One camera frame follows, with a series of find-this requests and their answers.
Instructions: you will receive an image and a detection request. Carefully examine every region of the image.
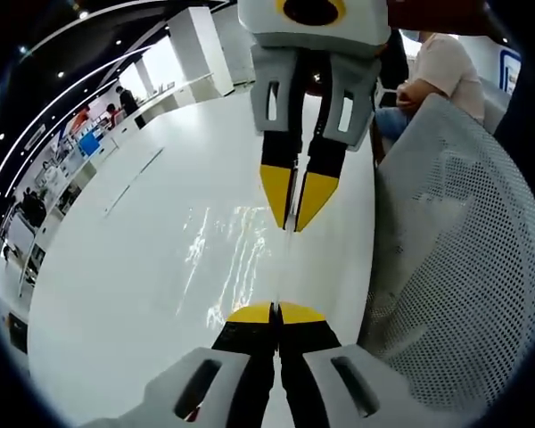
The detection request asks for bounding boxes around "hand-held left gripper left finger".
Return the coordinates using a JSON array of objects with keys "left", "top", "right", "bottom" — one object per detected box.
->
[{"left": 78, "top": 300, "right": 277, "bottom": 428}]

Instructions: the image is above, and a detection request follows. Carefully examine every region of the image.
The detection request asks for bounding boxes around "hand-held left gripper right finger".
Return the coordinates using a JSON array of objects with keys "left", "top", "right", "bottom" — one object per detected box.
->
[{"left": 276, "top": 300, "right": 430, "bottom": 428}]

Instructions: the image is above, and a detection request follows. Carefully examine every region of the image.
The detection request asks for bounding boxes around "clear food packaging bag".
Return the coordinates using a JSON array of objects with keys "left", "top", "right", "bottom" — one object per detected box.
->
[{"left": 177, "top": 202, "right": 305, "bottom": 333}]

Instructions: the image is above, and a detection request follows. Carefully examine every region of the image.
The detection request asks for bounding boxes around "white office counter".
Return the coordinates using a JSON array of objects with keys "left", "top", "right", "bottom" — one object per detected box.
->
[{"left": 111, "top": 73, "right": 235, "bottom": 148}]

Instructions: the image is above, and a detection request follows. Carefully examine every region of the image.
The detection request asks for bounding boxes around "blue framed panel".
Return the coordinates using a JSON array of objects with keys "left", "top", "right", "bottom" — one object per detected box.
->
[{"left": 498, "top": 47, "right": 523, "bottom": 95}]

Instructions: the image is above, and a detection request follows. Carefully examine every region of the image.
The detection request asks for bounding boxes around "grey mesh office chair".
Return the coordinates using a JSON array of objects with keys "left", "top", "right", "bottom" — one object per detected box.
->
[{"left": 359, "top": 94, "right": 535, "bottom": 414}]

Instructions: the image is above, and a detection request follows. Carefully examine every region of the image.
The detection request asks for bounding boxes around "blue storage box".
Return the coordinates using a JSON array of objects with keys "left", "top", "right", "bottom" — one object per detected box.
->
[{"left": 77, "top": 131, "right": 101, "bottom": 160}]

